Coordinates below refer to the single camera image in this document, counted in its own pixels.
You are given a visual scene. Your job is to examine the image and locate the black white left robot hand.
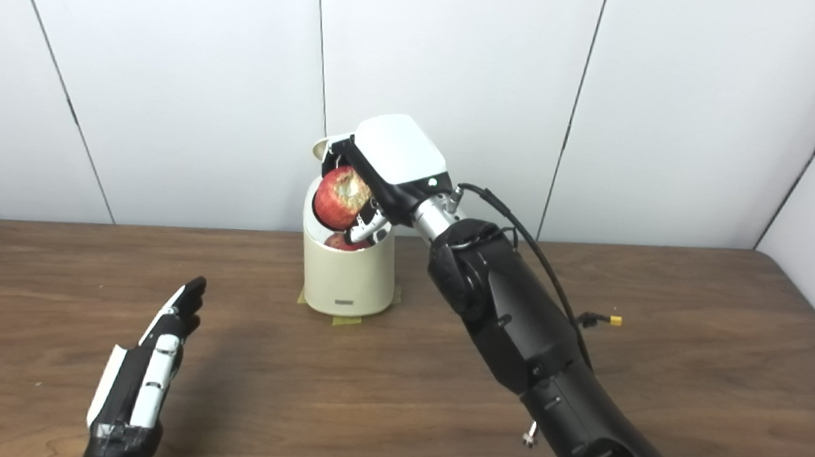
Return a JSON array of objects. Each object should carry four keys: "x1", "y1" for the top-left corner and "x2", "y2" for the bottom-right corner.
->
[{"x1": 83, "y1": 269, "x2": 208, "y2": 457}]

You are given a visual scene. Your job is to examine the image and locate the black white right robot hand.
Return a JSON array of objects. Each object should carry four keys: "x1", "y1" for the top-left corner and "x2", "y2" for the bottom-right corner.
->
[{"x1": 317, "y1": 109, "x2": 459, "y2": 254}]

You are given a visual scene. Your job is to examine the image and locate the red apple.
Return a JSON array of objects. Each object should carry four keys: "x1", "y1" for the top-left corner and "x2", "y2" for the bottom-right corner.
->
[{"x1": 311, "y1": 163, "x2": 375, "y2": 232}]

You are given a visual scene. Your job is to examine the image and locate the cream-colored bin body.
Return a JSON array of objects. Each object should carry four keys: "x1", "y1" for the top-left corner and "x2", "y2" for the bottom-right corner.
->
[{"x1": 296, "y1": 173, "x2": 403, "y2": 320}]

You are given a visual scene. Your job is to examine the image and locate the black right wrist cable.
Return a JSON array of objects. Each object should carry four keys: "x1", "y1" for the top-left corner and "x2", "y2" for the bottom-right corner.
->
[{"x1": 445, "y1": 182, "x2": 631, "y2": 373}]

